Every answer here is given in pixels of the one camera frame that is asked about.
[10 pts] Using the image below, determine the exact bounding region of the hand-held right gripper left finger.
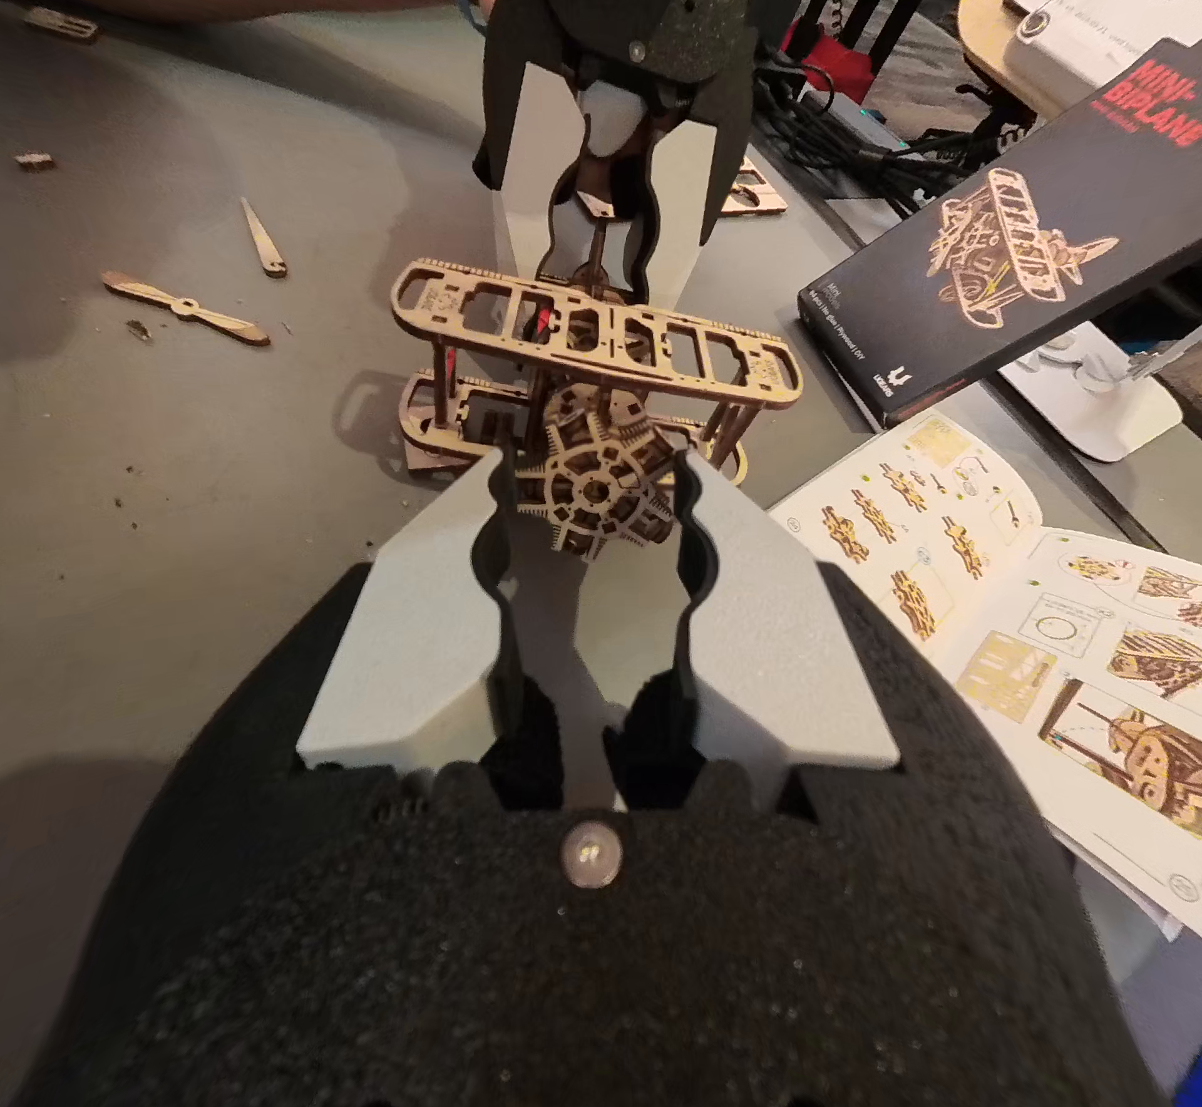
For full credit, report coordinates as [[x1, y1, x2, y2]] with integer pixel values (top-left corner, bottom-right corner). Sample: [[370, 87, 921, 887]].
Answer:
[[296, 448, 521, 789]]

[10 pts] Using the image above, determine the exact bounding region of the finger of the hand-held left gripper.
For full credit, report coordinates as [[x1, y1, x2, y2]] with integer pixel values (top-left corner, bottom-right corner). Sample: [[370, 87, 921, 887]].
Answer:
[[490, 61, 606, 283], [619, 117, 728, 310]]

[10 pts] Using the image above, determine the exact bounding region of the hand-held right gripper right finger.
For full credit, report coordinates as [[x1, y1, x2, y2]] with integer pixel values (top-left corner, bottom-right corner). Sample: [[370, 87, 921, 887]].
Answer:
[[676, 448, 903, 815]]

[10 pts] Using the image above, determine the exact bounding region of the wooden biplane model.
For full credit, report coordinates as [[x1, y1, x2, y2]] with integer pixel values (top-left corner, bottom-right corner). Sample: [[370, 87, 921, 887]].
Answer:
[[389, 257, 805, 490]]

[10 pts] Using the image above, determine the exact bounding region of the wooden radial engine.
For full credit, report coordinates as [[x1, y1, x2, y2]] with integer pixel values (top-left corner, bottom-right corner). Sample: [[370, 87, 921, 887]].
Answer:
[[509, 384, 683, 555]]

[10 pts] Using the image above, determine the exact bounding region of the wooden sheet with round holes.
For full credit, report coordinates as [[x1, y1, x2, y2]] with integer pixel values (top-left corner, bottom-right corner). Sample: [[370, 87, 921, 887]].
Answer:
[[717, 154, 790, 218]]

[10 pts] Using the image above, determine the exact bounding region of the red cloth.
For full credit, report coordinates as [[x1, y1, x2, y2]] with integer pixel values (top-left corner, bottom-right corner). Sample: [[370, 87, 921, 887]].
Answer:
[[790, 28, 875, 105]]

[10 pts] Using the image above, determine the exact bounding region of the black model kit box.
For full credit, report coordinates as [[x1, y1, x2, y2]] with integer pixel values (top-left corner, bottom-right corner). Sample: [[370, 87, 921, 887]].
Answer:
[[799, 35, 1202, 430]]

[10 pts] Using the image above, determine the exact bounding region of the instruction booklet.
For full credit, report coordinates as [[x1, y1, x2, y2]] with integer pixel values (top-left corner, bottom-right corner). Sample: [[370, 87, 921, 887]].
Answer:
[[768, 412, 1202, 915]]

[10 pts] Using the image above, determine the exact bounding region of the wooden pointed stick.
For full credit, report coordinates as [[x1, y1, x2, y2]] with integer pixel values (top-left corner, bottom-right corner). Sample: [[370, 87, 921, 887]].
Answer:
[[239, 196, 287, 280]]

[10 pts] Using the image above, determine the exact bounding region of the bundle of black cables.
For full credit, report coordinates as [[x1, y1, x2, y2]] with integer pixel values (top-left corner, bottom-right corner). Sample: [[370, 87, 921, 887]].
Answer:
[[760, 61, 1032, 218]]

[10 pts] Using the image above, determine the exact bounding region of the wooden propeller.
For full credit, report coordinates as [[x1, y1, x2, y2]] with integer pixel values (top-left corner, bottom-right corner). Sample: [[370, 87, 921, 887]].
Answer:
[[100, 270, 272, 347]]

